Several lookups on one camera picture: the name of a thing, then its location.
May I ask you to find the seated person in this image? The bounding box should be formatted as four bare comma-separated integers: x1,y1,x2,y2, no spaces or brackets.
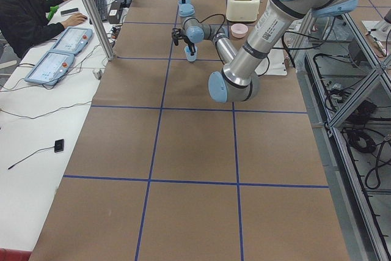
1,0,87,59

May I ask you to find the small black square device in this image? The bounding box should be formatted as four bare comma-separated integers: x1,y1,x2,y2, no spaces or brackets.
54,139,65,153

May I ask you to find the light blue cup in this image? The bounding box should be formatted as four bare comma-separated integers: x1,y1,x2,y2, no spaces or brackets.
184,45,198,62
178,0,195,17

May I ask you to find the teach pendant far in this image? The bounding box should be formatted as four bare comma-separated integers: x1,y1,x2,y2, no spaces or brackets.
51,26,93,56

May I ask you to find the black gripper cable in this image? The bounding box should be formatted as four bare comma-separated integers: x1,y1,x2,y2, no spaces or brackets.
198,13,228,60

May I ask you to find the teach pendant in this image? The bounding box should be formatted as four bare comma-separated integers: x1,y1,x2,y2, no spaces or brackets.
51,26,93,56
24,51,75,86

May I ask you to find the teach pendant near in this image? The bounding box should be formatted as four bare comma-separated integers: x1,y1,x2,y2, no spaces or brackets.
24,51,75,86

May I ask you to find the pink bowl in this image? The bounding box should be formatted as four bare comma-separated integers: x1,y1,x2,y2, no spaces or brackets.
230,23,249,39

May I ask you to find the black keyboard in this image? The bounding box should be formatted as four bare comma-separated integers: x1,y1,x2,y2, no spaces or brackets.
93,0,108,22

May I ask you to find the cream toaster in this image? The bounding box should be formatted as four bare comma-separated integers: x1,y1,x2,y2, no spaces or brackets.
225,0,260,23

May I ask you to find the black smartphone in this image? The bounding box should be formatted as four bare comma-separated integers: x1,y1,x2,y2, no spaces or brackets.
60,8,79,17

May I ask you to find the aluminium frame post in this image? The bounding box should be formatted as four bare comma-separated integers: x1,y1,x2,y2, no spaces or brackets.
82,0,114,61

